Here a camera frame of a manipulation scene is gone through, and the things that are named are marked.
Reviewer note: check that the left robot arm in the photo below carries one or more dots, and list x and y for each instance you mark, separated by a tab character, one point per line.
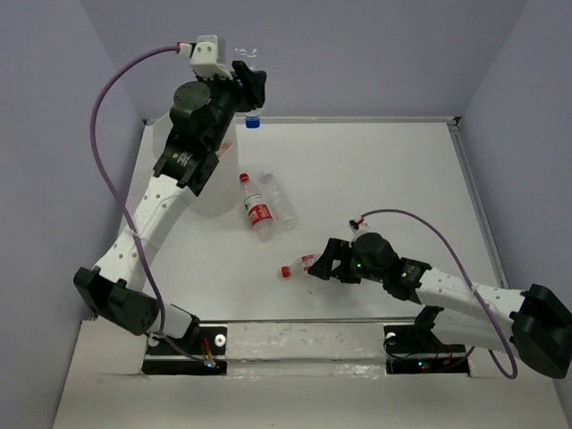
201	114

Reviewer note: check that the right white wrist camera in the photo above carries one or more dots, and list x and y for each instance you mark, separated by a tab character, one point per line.
358	225

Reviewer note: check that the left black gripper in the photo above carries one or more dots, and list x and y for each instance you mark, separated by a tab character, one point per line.
254	95

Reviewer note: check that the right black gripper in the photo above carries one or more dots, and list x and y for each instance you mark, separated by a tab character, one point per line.
335	248

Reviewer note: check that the clear unlabelled crushed bottle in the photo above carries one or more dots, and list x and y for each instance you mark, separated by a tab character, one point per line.
279	201

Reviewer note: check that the blue label water bottle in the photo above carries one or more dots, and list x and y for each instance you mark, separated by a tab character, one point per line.
253	57

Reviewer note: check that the red cap red label bottle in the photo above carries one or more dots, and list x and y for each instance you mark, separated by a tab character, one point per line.
256	208

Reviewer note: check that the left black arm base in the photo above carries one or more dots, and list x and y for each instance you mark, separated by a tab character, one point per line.
204	355

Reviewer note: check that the white octagonal plastic bin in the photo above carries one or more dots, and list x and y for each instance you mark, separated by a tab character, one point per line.
221	193

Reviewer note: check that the orange tea bottle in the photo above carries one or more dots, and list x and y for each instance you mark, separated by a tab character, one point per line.
223	148

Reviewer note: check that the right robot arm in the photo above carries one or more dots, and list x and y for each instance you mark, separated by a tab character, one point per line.
534	324

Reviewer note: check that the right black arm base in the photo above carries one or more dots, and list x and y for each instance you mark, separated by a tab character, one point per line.
411	350

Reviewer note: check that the crushed red cap cola bottle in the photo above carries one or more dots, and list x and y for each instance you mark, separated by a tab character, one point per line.
299	267

